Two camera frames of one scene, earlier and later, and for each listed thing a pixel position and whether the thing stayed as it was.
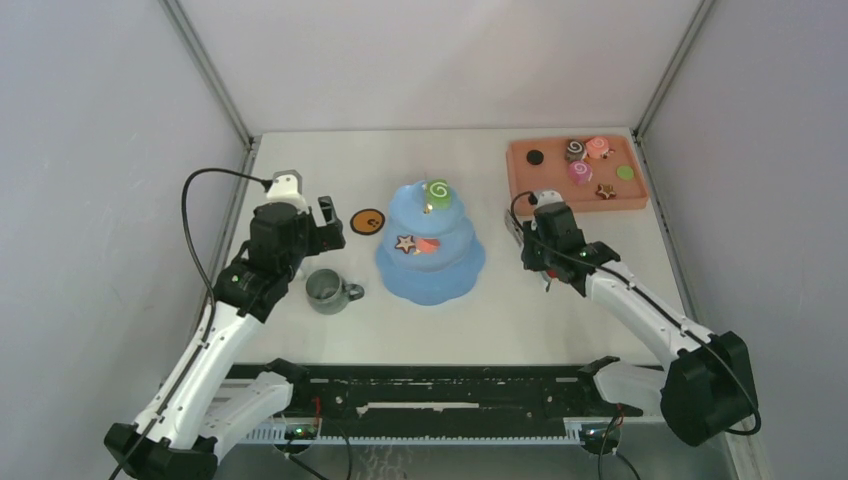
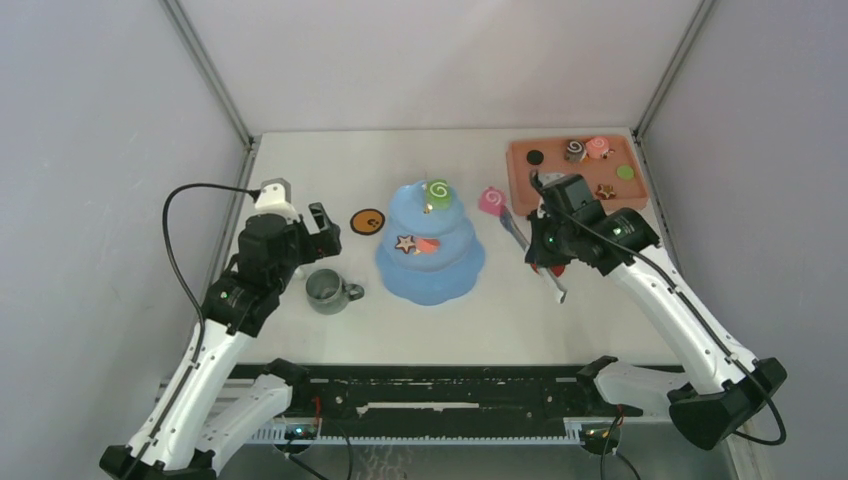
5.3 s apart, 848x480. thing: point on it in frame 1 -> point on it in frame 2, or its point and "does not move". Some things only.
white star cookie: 405,243 does not move
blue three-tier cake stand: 428,256 does not move
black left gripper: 324,238 does not move
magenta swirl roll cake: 580,172 -> 492,201
